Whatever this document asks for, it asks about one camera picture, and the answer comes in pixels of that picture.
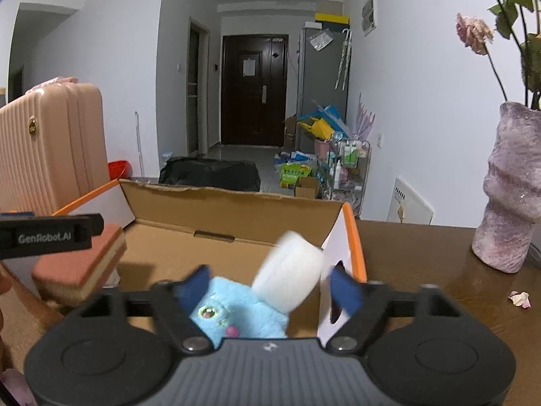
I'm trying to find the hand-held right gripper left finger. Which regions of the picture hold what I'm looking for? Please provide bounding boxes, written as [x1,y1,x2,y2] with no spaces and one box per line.
[59,265,213,354]

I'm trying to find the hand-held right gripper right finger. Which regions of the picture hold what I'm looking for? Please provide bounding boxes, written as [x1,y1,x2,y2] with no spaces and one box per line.
[327,262,474,355]

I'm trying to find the brown sponge block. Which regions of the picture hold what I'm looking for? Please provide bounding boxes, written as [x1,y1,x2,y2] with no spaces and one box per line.
[31,224,127,307]

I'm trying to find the blue plush toy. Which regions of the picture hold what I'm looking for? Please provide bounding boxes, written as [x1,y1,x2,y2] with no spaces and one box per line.
[188,276,290,345]

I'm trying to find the white foam cylinder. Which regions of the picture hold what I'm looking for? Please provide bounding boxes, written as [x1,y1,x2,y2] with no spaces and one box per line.
[252,230,325,314]

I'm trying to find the printed cardboard box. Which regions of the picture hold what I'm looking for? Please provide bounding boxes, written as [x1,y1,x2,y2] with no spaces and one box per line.
[0,178,368,373]

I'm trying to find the pink suitcase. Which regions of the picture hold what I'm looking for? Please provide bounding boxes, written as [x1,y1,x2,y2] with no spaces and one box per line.
[0,77,111,216]

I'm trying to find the white pole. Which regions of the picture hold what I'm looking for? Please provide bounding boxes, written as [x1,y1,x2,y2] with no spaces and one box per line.
[134,111,144,178]

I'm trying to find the small floor carton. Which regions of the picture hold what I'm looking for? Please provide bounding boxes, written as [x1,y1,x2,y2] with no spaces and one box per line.
[295,176,321,199]

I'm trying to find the white leaning panel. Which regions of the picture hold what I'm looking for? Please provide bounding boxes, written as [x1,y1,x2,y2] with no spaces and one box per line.
[388,176,435,225]

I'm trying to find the black floor bag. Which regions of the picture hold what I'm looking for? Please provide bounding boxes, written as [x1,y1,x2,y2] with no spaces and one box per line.
[158,156,261,192]

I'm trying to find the green printed bag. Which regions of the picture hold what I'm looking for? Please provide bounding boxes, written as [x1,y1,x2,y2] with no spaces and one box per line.
[280,163,313,189]

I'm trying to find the pink bin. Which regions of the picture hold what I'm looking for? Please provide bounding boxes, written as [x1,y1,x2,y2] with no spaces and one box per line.
[313,137,334,161]

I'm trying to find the brown cardboard carton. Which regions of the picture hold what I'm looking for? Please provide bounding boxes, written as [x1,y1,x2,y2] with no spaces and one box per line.
[284,116,299,153]

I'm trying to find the blue yellow clutter pile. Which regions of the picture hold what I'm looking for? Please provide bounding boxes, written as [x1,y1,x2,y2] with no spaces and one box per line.
[298,101,349,140]

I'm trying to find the purple feather decoration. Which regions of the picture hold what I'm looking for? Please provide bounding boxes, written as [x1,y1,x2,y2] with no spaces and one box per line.
[356,92,376,140]

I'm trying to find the fallen rose petal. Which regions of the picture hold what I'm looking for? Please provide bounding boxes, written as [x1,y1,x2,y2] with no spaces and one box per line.
[507,290,531,309]

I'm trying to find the purple ceramic vase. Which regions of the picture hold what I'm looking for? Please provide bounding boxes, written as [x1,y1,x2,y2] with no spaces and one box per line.
[471,101,541,273]

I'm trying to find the dark entrance door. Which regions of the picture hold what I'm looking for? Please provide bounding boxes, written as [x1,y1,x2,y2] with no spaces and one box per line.
[222,34,289,146]

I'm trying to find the grey cabinet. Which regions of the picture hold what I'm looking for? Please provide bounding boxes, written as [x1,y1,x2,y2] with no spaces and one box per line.
[297,25,349,149]

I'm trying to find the hanging clear umbrella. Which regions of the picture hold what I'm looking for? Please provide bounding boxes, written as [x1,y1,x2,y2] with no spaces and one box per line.
[335,29,352,90]

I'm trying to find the clear plastic bag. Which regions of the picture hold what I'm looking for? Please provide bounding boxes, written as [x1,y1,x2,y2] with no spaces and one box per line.
[308,29,332,49]

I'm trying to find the yellow black box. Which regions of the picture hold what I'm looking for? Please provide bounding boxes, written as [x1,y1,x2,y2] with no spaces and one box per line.
[315,12,351,27]

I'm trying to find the dried pink roses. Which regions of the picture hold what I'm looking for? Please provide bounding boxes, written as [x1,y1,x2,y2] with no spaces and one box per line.
[455,0,541,111]

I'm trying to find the wire trolley cart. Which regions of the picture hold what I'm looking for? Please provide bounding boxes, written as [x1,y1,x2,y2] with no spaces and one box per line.
[325,132,371,216]

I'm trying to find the white wall panel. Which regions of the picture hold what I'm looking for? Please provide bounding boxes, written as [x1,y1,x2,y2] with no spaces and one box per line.
[362,0,378,37]

